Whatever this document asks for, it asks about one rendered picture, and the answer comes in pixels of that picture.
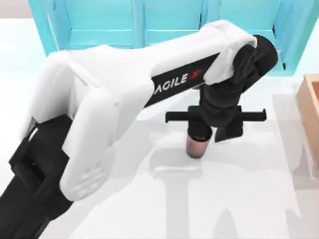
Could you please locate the light blue rack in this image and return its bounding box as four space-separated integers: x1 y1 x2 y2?
27 0 295 77

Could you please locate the salmon-coloured shallow box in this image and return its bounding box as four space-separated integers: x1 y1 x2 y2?
296 74 319 175

